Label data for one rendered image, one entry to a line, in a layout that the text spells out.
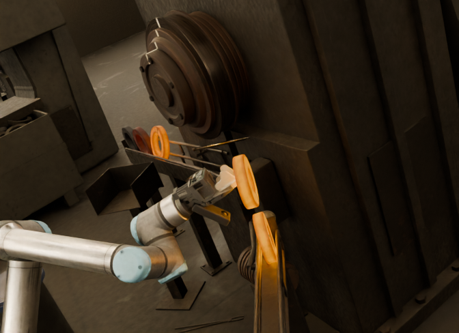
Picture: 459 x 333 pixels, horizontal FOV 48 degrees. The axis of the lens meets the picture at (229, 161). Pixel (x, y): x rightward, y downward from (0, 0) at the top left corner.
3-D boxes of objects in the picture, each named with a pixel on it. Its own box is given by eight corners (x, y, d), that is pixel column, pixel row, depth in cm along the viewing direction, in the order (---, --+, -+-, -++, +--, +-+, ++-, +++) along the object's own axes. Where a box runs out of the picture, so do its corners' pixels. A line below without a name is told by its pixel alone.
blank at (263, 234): (280, 261, 161) (270, 263, 162) (265, 212, 164) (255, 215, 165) (276, 262, 146) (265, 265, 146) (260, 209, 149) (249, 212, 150)
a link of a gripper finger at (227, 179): (235, 164, 141) (208, 181, 144) (248, 180, 143) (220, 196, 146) (235, 159, 144) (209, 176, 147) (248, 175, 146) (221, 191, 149)
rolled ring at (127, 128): (127, 127, 284) (132, 125, 286) (117, 126, 301) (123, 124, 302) (142, 157, 290) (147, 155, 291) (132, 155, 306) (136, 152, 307)
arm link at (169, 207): (177, 232, 150) (181, 214, 158) (190, 224, 148) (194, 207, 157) (158, 209, 147) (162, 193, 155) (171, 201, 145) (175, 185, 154)
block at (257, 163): (280, 209, 195) (261, 153, 185) (294, 215, 188) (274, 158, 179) (258, 224, 191) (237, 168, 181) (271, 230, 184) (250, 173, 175)
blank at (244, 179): (244, 146, 152) (233, 149, 152) (242, 164, 137) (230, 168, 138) (259, 193, 156) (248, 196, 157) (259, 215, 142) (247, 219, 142)
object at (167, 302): (165, 282, 279) (108, 168, 250) (207, 281, 267) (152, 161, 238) (147, 310, 263) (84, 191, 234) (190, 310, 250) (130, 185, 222)
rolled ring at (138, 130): (138, 128, 269) (144, 125, 270) (128, 129, 285) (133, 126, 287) (155, 160, 274) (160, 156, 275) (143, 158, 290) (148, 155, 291)
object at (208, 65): (190, 123, 217) (145, 13, 198) (252, 140, 178) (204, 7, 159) (177, 129, 214) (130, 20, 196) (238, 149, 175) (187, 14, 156)
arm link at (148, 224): (152, 248, 158) (140, 220, 162) (184, 229, 155) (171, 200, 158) (134, 249, 150) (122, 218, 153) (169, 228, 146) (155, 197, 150)
